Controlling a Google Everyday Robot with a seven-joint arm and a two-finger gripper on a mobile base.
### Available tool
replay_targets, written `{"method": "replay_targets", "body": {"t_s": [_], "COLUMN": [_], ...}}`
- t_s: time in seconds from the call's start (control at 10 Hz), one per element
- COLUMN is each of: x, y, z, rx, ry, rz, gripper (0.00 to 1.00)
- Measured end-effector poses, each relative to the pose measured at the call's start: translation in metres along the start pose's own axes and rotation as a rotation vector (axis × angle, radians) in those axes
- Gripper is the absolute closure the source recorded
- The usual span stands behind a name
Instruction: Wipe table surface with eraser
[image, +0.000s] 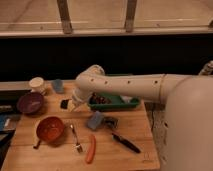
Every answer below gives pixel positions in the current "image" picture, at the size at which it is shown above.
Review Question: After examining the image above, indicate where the blue plastic cup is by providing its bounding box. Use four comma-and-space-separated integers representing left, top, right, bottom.
51, 79, 64, 94

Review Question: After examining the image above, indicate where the white cup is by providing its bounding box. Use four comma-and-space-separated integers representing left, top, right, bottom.
29, 77, 46, 95

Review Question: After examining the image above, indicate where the orange carrot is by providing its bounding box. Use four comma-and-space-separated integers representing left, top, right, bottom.
85, 135, 96, 164

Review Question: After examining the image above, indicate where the green plastic tray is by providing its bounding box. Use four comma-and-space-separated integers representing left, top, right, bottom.
87, 92, 141, 111

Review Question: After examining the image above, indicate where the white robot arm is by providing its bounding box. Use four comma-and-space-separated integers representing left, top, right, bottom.
68, 65, 213, 171

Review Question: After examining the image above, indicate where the wooden cutting board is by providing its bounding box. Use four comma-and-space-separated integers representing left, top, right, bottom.
1, 82, 160, 171

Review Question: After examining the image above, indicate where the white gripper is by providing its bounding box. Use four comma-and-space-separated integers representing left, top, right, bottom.
67, 88, 92, 112

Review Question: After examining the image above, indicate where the metal fork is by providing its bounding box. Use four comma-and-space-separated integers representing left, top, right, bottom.
70, 124, 83, 153

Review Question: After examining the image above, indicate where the brown pine cone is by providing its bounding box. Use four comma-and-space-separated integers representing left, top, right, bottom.
91, 93, 111, 104

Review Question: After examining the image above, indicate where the black eraser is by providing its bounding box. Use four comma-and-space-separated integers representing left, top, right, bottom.
60, 99, 69, 109

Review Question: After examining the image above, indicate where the metal binder clip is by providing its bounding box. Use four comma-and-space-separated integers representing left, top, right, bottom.
104, 117, 118, 129

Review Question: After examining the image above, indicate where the purple bowl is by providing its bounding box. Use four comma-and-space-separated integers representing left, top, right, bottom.
16, 92, 44, 114

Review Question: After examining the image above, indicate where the crumpled white cloth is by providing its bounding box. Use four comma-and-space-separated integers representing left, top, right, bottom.
120, 96, 133, 103

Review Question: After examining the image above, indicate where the orange bowl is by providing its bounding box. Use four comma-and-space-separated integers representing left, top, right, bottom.
36, 116, 65, 143

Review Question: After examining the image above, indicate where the blue sponge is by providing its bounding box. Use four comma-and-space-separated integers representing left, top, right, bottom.
87, 111, 104, 131

